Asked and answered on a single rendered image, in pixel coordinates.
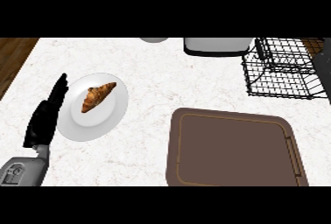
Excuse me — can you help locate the white and black appliance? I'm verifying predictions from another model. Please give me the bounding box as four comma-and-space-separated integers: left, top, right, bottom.
181, 37, 255, 58

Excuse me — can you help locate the brown rectangular tray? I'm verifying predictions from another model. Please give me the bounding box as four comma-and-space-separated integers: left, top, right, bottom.
164, 107, 310, 187

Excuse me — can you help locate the brown croissant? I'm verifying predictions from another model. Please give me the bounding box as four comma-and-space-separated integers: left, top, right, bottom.
79, 81, 118, 114

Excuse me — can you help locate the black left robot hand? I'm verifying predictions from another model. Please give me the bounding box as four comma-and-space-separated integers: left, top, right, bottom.
22, 73, 69, 149

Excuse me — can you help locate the white round plate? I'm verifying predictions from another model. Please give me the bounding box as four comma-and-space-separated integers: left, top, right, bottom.
56, 72, 130, 143

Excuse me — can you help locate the black wire tiered basket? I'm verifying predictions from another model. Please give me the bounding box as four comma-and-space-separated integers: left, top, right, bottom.
240, 37, 328, 101

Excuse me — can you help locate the dark grey upright panel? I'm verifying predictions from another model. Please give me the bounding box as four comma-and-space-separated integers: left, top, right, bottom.
313, 37, 331, 104

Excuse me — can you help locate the pale grey round object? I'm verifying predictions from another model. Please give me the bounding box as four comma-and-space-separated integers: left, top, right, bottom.
138, 37, 169, 44

